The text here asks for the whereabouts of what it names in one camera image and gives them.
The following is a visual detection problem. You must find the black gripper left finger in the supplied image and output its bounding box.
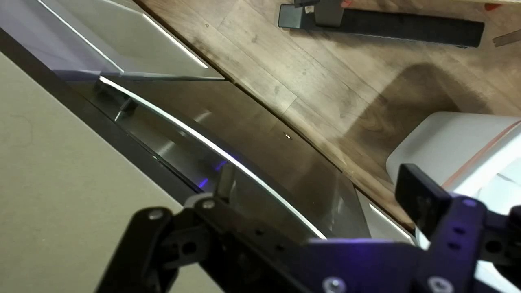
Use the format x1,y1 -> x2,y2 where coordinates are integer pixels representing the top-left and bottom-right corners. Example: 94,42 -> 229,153
96,193 -> 319,293

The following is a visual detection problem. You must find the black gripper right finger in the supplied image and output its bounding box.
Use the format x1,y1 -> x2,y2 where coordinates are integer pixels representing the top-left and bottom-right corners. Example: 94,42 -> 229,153
394,161 -> 521,293

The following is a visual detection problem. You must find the white plastic waste bin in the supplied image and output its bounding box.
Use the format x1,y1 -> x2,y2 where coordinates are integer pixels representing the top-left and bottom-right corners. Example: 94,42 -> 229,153
444,118 -> 521,293

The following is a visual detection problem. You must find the small brown strip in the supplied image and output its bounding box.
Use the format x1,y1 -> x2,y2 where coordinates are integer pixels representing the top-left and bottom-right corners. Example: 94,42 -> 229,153
492,27 -> 521,48

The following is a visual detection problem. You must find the black bar tool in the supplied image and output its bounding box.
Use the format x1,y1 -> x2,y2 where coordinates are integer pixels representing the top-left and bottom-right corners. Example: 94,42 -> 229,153
277,0 -> 487,48

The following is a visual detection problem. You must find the stainless steel table frame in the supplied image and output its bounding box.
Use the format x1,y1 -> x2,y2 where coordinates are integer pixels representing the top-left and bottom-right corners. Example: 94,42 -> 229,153
0,0 -> 417,245

